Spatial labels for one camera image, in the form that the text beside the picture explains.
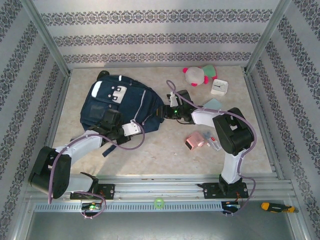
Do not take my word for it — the navy blue student backpack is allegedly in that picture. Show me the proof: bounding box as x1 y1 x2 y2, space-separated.
79 74 166 158

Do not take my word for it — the small pink box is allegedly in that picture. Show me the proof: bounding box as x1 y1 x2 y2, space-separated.
184 131 205 152

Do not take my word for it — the white pink green plush toy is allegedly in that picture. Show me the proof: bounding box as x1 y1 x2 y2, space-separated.
182 64 218 87

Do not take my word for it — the white square alarm clock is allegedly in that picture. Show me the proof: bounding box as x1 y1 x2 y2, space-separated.
210 78 229 96

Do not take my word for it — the controller board with green light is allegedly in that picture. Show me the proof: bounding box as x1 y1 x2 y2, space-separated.
81 202 103 211
221 201 241 210

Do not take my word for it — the orange black screwdriver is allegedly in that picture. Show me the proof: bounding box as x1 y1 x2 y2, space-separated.
260 202 300 214

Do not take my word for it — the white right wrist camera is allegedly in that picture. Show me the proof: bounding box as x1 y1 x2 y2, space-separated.
166 91 179 108

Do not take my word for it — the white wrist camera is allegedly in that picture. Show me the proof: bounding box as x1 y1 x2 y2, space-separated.
121 119 141 137
166 91 179 108

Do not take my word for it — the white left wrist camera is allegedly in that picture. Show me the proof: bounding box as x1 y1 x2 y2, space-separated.
121 119 141 137

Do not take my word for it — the aluminium side rail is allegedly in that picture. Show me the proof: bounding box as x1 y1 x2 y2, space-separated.
34 72 73 181
243 67 286 181

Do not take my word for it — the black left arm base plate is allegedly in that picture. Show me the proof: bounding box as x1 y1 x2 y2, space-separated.
69 183 116 201

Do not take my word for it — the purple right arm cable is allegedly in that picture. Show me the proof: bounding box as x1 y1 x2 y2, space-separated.
166 79 257 218

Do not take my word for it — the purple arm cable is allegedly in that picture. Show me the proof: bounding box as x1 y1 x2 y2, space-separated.
47 123 146 220
166 79 257 218

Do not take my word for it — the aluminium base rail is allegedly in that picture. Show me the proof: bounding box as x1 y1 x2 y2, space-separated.
23 174 297 202

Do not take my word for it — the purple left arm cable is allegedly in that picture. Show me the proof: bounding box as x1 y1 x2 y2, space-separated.
47 123 146 220

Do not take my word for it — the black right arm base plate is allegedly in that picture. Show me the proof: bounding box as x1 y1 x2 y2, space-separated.
197 181 249 200

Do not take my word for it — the grey slotted cable duct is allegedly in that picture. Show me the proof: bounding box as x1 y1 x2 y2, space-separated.
33 201 223 213

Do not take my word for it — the aluminium frame post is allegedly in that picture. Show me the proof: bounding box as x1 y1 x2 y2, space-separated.
244 0 293 75
19 0 72 76

